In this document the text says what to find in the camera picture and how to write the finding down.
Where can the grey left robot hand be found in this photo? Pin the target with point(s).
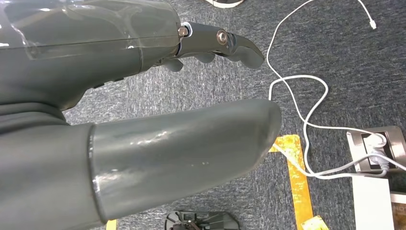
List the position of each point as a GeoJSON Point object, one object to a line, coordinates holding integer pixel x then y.
{"type": "Point", "coordinates": [158, 152]}

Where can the black plastic base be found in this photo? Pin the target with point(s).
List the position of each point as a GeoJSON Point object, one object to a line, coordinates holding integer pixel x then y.
{"type": "Point", "coordinates": [203, 222]}

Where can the yellow floor tape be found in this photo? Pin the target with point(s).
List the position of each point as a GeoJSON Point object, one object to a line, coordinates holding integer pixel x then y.
{"type": "Point", "coordinates": [111, 225]}
{"type": "Point", "coordinates": [299, 187]}

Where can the ribbed grey left arm sleeve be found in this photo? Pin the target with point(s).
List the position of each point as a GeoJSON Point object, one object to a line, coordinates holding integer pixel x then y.
{"type": "Point", "coordinates": [25, 117]}

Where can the white shoe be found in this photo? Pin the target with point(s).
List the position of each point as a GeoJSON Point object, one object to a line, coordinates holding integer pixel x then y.
{"type": "Point", "coordinates": [225, 3]}

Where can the white power plug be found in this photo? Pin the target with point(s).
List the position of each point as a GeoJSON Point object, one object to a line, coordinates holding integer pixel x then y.
{"type": "Point", "coordinates": [376, 143]}

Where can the white box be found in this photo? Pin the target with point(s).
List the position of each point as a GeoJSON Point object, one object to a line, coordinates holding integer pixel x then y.
{"type": "Point", "coordinates": [372, 206]}

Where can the metal floor socket box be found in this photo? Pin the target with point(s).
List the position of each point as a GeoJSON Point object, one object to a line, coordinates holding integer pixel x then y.
{"type": "Point", "coordinates": [396, 146]}

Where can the brown printed box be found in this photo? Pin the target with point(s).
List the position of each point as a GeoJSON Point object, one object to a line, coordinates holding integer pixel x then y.
{"type": "Point", "coordinates": [399, 212]}

